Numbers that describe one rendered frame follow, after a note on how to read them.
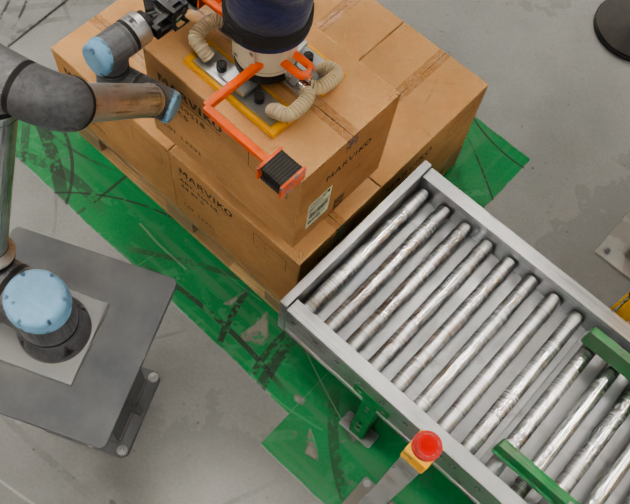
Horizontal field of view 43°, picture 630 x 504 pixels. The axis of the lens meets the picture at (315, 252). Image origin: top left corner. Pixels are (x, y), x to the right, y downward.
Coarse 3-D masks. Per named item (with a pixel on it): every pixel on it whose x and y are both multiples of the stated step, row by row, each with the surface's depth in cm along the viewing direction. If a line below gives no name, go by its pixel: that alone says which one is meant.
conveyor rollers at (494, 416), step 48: (384, 240) 260; (336, 288) 252; (480, 288) 254; (528, 288) 255; (432, 336) 247; (480, 336) 247; (528, 336) 249; (432, 384) 240; (480, 384) 241; (528, 384) 242; (480, 432) 234; (528, 432) 236; (576, 480) 231
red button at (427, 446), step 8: (424, 432) 184; (432, 432) 184; (416, 440) 183; (424, 440) 183; (432, 440) 183; (440, 440) 184; (416, 448) 182; (424, 448) 182; (432, 448) 182; (440, 448) 183; (416, 456) 182; (424, 456) 181; (432, 456) 181
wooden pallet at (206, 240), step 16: (96, 144) 324; (112, 160) 324; (448, 160) 323; (128, 176) 322; (160, 192) 306; (176, 208) 305; (192, 224) 306; (208, 240) 312; (224, 256) 310; (240, 272) 308; (256, 288) 305; (272, 304) 302
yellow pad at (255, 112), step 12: (216, 48) 219; (192, 60) 217; (216, 60) 217; (228, 60) 218; (204, 72) 216; (216, 72) 216; (216, 84) 215; (228, 96) 213; (240, 96) 213; (252, 96) 213; (264, 96) 211; (276, 96) 215; (240, 108) 212; (252, 108) 212; (264, 108) 212; (252, 120) 212; (264, 120) 211; (276, 120) 211; (276, 132) 210
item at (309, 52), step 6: (306, 48) 222; (312, 48) 222; (306, 54) 218; (312, 54) 218; (318, 54) 222; (312, 60) 218; (318, 60) 220; (324, 60) 220; (300, 66) 219; (312, 78) 218; (318, 78) 218
